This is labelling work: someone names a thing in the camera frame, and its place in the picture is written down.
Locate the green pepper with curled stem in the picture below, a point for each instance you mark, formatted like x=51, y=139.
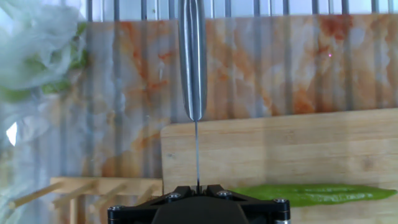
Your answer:
x=12, y=94

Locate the clear plastic bag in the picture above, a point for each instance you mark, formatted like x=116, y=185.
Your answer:
x=31, y=46

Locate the steel kitchen knife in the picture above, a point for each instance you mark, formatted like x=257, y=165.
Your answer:
x=192, y=62

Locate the green pepper inside bag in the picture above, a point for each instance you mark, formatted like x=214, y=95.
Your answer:
x=56, y=87

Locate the wooden peg rack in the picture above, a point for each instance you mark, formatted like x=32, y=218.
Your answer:
x=109, y=186

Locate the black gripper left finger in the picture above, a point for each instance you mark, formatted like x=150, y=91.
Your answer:
x=133, y=213

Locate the wooden cutting board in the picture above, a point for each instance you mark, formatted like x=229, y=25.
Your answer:
x=280, y=149

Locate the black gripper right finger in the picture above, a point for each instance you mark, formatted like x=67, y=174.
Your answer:
x=267, y=213

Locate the marbled plastic table sheet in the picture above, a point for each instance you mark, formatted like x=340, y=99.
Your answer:
x=248, y=62

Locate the long green chili pepper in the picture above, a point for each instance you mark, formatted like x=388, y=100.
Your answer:
x=311, y=194

